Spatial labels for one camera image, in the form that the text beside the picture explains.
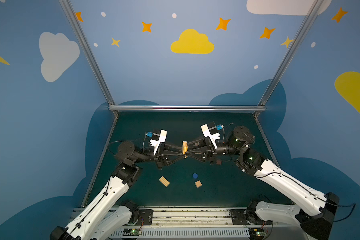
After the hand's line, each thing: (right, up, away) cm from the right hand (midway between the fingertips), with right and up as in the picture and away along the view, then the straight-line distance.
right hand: (187, 148), depth 53 cm
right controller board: (+34, -44, +18) cm, 59 cm away
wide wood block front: (-12, -24, +33) cm, 43 cm away
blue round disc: (+6, -21, +35) cm, 41 cm away
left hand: (-1, -3, 0) cm, 3 cm away
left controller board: (-27, -43, +18) cm, 54 cm away
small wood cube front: (+7, -25, +31) cm, 41 cm away
